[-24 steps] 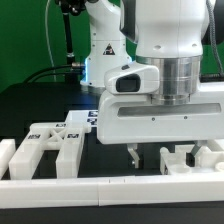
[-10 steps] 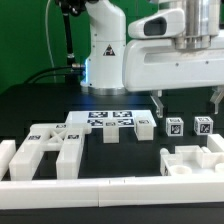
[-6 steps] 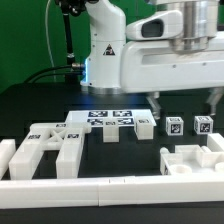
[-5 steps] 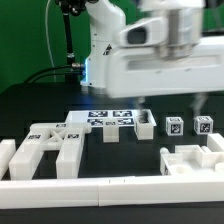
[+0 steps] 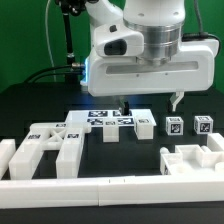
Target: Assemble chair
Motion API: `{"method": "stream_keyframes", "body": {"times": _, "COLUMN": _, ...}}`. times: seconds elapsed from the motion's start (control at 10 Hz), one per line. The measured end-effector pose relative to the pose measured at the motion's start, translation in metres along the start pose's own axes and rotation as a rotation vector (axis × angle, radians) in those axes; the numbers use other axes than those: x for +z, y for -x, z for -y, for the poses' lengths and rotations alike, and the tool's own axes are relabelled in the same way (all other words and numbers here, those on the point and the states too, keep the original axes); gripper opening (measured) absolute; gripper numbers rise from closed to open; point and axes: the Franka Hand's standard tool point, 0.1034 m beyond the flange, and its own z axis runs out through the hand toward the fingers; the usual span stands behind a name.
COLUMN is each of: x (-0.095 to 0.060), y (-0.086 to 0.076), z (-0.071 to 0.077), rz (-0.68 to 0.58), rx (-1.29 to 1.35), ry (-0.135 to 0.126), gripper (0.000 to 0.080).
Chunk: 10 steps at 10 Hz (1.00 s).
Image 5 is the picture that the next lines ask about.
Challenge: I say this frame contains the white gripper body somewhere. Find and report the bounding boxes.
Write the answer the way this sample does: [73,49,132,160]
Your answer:
[84,24,219,96]

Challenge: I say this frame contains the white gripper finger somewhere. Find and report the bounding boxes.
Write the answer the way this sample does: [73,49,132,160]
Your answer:
[168,91,184,112]
[122,97,130,116]

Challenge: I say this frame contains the white chair seat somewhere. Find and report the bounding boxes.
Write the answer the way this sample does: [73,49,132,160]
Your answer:
[160,144,224,176]

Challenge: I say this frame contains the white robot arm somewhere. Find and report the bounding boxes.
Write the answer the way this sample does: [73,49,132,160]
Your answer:
[81,0,220,106]

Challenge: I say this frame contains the white tagged cube left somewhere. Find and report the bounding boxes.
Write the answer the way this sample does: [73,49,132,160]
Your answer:
[166,116,184,136]

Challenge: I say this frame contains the white tagged cube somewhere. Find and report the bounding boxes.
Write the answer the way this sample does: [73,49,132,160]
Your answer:
[194,116,213,134]
[166,116,184,136]

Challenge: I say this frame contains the white tagged base sheet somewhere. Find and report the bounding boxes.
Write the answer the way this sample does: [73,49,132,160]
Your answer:
[65,109,156,127]

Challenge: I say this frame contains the white tagged cube right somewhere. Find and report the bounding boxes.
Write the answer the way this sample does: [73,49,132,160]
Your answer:
[194,116,213,134]

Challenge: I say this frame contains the black cables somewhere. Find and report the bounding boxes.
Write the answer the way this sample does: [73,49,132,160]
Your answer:
[22,61,86,84]

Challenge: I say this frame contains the white chair back frame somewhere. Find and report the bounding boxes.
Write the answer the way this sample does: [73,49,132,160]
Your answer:
[9,122,92,180]

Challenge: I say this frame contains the white cable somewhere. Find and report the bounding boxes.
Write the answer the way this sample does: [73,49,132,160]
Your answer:
[44,0,58,83]

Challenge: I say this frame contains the white U-shaped fence wall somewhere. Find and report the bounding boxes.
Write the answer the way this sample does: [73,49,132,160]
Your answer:
[0,133,224,209]

